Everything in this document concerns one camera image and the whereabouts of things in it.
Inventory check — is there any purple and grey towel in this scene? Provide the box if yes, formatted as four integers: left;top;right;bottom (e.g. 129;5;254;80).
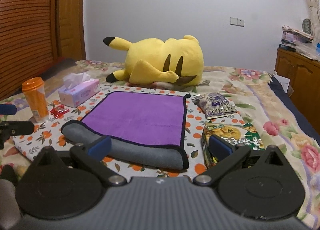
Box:
61;91;191;171

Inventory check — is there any orange print cloth mat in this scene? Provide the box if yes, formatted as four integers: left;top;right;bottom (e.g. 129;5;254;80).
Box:
12;84;247;179

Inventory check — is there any green yellow snack bag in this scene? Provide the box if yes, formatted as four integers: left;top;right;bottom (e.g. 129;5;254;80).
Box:
201;122;265;168

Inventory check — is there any orange plastic cup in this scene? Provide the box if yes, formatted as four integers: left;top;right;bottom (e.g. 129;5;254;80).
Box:
22;77;49;123

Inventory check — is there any purple snack packet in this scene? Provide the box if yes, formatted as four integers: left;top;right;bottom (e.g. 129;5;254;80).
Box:
194;93;236;120

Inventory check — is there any red candy wrapper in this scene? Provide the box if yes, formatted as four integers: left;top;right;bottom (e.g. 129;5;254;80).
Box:
50;105;70;119

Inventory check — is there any pink tissue box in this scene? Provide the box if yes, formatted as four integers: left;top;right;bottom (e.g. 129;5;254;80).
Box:
58;73;100;108

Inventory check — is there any wooden slatted headboard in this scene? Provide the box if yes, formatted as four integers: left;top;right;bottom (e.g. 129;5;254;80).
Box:
1;0;60;99

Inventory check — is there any white paper card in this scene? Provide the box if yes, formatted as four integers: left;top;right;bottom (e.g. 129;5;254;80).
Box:
274;74;290;93

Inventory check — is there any yellow Pikachu plush toy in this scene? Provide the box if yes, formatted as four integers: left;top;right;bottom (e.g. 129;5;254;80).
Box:
103;35;204;86

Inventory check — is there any wooden sideboard cabinet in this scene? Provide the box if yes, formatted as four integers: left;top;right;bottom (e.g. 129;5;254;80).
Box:
274;48;320;132

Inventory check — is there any stack of books and papers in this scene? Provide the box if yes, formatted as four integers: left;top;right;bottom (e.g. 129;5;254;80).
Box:
280;26;319;62

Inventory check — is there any grey round fan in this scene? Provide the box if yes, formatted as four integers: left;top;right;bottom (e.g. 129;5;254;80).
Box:
302;19;312;35

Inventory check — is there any white wall switch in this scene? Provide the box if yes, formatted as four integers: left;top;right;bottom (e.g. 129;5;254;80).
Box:
230;17;245;27

